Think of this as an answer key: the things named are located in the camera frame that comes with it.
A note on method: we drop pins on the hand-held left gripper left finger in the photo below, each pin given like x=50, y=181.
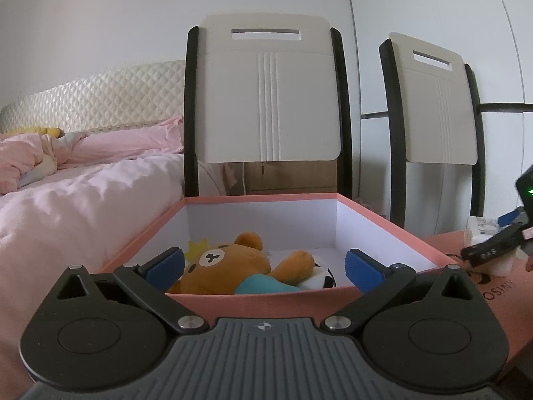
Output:
x=165, y=268

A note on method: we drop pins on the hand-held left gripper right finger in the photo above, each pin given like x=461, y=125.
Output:
x=363, y=273

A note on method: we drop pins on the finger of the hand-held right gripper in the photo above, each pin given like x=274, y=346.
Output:
x=489, y=248
x=509, y=217

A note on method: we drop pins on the pink cardboard storage box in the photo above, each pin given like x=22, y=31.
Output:
x=291, y=306

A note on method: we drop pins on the person's right hand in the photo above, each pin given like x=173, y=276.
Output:
x=529, y=263

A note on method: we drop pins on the yellow star plush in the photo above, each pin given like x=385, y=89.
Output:
x=195, y=250

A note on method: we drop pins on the black and white plush ball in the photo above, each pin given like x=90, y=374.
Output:
x=320, y=277

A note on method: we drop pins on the pink box lid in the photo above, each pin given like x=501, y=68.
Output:
x=506, y=312

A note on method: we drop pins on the brown teddy bear plush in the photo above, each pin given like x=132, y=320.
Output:
x=233, y=266

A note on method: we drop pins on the pink bed sheet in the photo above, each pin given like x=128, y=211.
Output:
x=75, y=225

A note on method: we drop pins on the pink pillow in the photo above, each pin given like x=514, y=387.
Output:
x=125, y=143

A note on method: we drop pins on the crumpled pink blanket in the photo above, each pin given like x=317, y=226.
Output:
x=21, y=162

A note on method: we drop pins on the yellow plush toy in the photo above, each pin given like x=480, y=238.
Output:
x=46, y=131

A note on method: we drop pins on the cream quilted bed headboard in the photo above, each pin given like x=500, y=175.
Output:
x=104, y=96

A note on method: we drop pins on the narrow cream chair black frame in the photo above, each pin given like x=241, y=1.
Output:
x=435, y=112

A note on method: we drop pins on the wide cream chair black frame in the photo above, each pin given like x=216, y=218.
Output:
x=270, y=91

